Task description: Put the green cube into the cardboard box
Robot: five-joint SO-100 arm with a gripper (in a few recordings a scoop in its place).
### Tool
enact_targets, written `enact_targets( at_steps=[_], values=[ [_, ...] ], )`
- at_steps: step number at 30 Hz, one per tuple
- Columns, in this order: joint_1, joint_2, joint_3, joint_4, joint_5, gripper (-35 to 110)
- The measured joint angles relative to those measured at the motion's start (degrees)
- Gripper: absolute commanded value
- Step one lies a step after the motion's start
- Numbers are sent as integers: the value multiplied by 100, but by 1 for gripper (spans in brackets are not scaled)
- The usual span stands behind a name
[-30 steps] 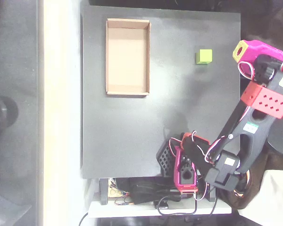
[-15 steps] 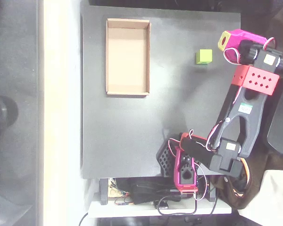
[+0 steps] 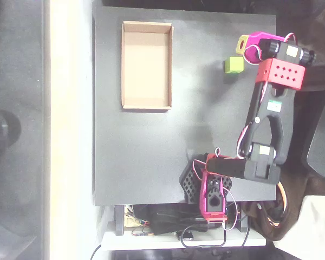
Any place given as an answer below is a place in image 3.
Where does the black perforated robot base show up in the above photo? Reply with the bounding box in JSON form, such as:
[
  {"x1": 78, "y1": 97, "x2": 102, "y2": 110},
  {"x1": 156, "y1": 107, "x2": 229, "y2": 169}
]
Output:
[{"x1": 179, "y1": 162, "x2": 233, "y2": 204}]

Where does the cardboard box tray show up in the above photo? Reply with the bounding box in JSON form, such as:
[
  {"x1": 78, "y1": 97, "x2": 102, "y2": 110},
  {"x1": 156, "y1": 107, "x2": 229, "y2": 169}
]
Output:
[{"x1": 121, "y1": 21, "x2": 174, "y2": 111}]

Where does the black office chair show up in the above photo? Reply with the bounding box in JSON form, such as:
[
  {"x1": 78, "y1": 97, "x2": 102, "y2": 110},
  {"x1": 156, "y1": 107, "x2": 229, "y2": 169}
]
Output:
[{"x1": 300, "y1": 78, "x2": 325, "y2": 178}]

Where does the small black controller board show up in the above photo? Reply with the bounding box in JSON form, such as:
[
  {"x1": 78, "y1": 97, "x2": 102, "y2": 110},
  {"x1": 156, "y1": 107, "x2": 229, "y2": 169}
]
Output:
[{"x1": 177, "y1": 230, "x2": 194, "y2": 242}]

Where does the black power cable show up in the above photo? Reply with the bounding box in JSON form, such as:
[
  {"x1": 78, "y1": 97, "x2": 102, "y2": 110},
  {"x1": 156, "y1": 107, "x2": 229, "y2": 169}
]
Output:
[{"x1": 90, "y1": 243, "x2": 102, "y2": 260}]

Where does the green cube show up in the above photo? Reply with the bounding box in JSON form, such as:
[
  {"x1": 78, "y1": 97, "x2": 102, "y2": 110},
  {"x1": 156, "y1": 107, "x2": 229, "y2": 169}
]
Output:
[{"x1": 224, "y1": 56, "x2": 245, "y2": 74}]

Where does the brown bag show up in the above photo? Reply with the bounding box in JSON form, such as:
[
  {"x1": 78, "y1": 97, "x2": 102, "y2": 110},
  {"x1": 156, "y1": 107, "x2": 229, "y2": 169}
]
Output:
[{"x1": 246, "y1": 175, "x2": 307, "y2": 242}]

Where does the white cloth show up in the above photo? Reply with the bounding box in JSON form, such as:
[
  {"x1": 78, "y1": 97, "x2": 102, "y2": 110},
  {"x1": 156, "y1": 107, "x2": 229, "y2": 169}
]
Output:
[{"x1": 273, "y1": 194, "x2": 325, "y2": 260}]

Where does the white shelf board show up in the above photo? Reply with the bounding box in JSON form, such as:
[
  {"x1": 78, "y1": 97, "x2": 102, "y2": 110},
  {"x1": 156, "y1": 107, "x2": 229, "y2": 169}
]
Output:
[{"x1": 100, "y1": 230, "x2": 267, "y2": 251}]

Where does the small wooden piece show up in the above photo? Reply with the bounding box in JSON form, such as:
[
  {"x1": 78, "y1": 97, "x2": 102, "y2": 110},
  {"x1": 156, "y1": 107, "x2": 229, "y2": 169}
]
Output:
[{"x1": 123, "y1": 213, "x2": 141, "y2": 228}]

